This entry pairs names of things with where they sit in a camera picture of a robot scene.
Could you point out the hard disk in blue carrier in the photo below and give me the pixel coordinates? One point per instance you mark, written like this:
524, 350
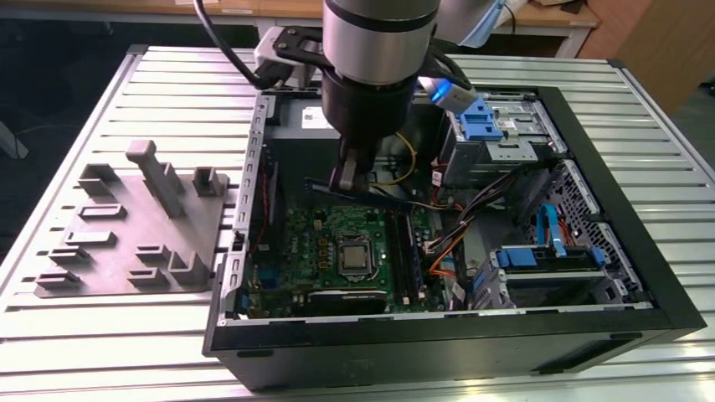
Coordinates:
516, 259

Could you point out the metal drive cage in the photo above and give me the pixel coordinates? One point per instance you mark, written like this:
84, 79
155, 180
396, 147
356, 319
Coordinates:
514, 155

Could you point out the green motherboard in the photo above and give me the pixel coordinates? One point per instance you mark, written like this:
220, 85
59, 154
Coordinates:
312, 234

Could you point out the metal disk bay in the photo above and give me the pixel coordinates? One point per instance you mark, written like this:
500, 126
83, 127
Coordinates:
559, 278

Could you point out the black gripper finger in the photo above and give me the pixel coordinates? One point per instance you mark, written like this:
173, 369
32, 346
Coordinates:
367, 179
347, 176

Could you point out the black graphics card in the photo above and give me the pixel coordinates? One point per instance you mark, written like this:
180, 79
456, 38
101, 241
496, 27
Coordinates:
346, 299

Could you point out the silver CPU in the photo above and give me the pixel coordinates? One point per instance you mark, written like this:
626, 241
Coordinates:
355, 256

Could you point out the silver camera blue light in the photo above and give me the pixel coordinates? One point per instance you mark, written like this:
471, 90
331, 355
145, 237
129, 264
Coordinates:
455, 98

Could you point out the CPU socket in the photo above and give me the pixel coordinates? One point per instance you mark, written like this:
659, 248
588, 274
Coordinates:
358, 278

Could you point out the blue disk carrier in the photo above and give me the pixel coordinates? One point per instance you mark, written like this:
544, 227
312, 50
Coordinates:
480, 123

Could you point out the wooden cabinet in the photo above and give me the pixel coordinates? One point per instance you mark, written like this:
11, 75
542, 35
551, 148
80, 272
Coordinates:
659, 50

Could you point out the silver camera black bracket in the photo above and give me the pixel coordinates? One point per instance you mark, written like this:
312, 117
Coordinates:
291, 46

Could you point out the black RAM slot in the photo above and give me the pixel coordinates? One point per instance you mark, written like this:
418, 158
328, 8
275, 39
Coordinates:
395, 251

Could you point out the grey power supply unit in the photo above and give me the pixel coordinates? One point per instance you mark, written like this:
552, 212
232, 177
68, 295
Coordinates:
302, 159

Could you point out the grey parts rack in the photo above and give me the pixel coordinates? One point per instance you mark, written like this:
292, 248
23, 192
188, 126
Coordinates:
161, 234

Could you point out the black PC case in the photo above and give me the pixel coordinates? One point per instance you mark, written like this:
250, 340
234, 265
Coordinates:
447, 356

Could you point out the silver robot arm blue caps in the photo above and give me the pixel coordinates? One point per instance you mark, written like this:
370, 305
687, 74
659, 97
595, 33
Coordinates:
380, 37

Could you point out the wooden workbench white frame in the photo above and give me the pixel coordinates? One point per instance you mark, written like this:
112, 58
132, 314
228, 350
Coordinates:
559, 17

